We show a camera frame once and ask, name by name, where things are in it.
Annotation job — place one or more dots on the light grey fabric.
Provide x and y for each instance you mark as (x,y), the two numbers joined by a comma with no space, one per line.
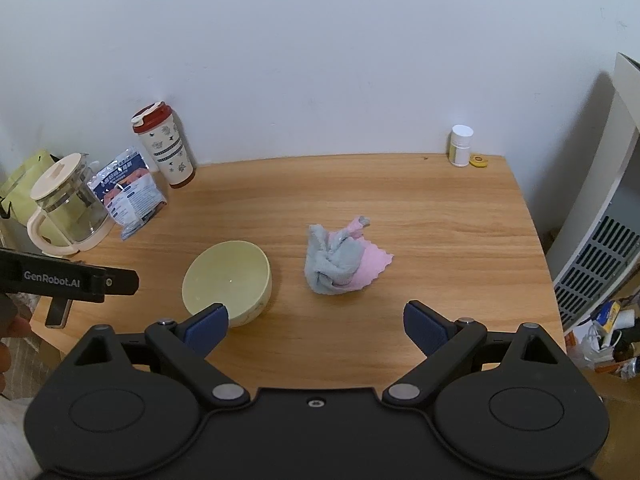
(20,430)

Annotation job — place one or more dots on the white air purifier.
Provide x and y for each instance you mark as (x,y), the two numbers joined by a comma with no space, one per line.
(600,200)

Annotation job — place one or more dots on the small yellow round tin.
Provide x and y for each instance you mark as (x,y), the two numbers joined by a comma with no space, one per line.
(479,161)

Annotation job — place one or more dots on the pale green bowl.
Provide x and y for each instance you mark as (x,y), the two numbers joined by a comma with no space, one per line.
(225,280)

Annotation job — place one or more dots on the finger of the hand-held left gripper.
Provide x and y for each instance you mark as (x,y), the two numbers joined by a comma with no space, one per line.
(122,281)

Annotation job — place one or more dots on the yellow-green bag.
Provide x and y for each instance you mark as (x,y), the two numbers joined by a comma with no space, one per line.
(20,180)

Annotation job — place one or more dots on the red and white tumbler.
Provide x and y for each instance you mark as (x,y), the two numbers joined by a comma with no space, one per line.
(167,147)

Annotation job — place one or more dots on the person's left hand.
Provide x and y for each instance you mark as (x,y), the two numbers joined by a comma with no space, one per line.
(18,328)

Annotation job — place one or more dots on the cardboard box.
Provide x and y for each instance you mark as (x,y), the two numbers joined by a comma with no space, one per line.
(620,405)

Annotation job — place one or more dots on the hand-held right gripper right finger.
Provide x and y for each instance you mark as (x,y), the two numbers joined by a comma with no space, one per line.
(425,327)

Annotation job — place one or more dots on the blue and white snack packet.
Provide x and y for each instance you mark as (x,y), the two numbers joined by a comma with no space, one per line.
(130,190)

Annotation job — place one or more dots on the white pill bottle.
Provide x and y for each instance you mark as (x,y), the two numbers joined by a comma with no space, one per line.
(460,147)

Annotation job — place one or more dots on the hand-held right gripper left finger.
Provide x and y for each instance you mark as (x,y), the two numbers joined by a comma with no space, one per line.
(207,326)

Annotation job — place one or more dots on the grey and pink cloth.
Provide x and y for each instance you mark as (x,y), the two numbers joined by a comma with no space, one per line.
(335,260)

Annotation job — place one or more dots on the glass pitcher with cream lid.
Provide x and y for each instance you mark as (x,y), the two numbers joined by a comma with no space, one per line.
(70,205)

